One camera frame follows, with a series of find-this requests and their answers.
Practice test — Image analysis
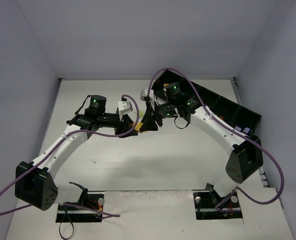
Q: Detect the black compartment sorting tray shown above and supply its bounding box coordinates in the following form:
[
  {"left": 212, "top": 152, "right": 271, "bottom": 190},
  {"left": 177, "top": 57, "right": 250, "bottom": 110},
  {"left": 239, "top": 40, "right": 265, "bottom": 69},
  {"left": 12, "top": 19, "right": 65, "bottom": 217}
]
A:
[{"left": 152, "top": 70, "right": 261, "bottom": 136}]

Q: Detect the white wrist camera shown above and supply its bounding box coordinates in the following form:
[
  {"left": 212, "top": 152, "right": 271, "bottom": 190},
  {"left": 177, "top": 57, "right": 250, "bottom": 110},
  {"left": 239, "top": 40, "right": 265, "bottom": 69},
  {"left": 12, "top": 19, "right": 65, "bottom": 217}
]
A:
[
  {"left": 118, "top": 100, "right": 133, "bottom": 117},
  {"left": 140, "top": 89, "right": 154, "bottom": 105}
]

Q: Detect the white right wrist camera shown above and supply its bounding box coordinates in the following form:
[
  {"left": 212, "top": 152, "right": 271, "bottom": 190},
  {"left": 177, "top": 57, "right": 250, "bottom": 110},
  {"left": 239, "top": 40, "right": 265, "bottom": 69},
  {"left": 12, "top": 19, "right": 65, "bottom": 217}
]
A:
[{"left": 140, "top": 89, "right": 154, "bottom": 105}]

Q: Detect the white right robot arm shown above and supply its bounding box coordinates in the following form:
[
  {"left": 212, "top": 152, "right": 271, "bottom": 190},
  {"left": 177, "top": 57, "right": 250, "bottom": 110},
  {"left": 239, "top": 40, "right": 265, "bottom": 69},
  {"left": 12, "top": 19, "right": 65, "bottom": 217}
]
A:
[{"left": 140, "top": 82, "right": 263, "bottom": 198}]

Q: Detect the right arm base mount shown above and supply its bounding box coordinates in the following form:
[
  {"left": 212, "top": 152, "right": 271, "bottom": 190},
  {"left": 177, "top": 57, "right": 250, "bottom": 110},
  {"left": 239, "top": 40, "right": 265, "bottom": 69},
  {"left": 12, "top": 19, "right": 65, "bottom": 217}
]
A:
[{"left": 193, "top": 190, "right": 243, "bottom": 221}]

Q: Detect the green yellow brown lego stack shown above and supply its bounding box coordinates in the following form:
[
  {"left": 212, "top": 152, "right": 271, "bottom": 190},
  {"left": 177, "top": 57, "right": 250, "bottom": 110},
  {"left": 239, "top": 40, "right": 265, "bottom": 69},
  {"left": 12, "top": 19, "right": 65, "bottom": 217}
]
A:
[{"left": 134, "top": 122, "right": 142, "bottom": 133}]

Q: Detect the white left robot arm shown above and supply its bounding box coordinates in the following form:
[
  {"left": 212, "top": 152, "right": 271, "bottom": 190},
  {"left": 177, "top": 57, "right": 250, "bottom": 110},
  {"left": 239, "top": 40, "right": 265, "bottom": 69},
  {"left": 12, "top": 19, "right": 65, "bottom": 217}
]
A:
[{"left": 15, "top": 94, "right": 139, "bottom": 211}]

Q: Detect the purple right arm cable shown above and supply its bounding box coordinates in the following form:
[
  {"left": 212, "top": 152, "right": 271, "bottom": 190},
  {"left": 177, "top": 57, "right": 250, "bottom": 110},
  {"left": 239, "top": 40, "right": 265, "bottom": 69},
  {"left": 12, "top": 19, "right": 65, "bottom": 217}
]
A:
[{"left": 147, "top": 67, "right": 285, "bottom": 213}]

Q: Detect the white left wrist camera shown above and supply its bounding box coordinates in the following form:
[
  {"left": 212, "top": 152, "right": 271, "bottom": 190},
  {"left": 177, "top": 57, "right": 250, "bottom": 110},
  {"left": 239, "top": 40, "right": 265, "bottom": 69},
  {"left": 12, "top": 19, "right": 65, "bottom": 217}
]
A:
[{"left": 118, "top": 100, "right": 133, "bottom": 117}]

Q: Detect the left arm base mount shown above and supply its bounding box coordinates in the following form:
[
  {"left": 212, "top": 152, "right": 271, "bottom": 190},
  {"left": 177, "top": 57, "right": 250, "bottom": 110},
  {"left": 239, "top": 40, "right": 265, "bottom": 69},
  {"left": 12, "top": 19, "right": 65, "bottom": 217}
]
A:
[{"left": 56, "top": 192, "right": 104, "bottom": 223}]

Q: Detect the lavender lego in tray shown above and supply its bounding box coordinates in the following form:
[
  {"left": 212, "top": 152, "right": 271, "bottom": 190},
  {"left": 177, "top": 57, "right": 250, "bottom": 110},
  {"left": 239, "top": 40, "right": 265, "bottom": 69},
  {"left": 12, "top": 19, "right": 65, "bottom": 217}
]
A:
[{"left": 243, "top": 127, "right": 250, "bottom": 135}]

